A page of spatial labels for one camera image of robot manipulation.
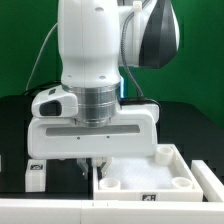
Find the white square tabletop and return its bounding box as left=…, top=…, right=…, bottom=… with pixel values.
left=93, top=144, right=203, bottom=202

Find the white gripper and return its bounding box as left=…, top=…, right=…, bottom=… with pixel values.
left=28, top=104, right=158, bottom=179

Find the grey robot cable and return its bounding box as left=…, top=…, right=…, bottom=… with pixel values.
left=25, top=23, right=59, bottom=92

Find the white obstacle fence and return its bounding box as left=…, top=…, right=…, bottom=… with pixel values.
left=0, top=160, right=224, bottom=224

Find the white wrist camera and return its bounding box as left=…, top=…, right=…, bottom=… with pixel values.
left=31, top=85, right=78, bottom=118

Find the black cable bundle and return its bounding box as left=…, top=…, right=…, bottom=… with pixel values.
left=21, top=82, right=63, bottom=97

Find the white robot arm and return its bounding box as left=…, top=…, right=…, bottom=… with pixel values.
left=28, top=0, right=179, bottom=165

